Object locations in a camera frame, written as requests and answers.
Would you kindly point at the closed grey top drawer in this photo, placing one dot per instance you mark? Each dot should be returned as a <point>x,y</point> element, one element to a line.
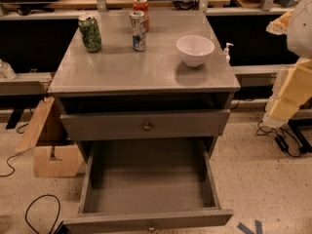
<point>136,125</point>

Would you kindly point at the light wooden block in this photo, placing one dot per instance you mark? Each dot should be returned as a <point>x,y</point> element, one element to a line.
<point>57,161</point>

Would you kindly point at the orange soda can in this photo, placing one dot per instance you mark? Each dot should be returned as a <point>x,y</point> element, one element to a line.
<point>142,5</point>

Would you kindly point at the white ceramic bowl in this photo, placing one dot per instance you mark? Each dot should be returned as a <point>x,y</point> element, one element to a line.
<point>194,50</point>

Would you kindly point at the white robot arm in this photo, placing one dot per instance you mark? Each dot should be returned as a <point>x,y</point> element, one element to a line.
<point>299,36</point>

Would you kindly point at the green patterned can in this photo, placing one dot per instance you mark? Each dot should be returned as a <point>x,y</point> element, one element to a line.
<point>90,34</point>

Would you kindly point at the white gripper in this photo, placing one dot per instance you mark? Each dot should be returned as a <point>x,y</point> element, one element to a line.
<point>301,33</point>

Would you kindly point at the small white pump bottle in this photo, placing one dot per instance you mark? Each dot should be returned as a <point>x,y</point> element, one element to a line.
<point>226,51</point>

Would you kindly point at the grey wooden drawer cabinet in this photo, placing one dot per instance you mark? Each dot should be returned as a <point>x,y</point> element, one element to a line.
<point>120,79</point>

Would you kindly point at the clear plastic object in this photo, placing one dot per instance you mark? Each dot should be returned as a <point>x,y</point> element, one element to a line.
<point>6,71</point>

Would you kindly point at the light wooden board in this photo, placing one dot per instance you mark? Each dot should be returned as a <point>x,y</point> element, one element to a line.
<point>36,125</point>

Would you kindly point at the open grey middle drawer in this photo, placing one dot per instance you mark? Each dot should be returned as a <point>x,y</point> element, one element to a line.
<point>147,184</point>

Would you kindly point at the silver blue redbull can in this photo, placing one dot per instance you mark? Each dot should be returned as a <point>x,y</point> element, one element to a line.
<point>137,20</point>

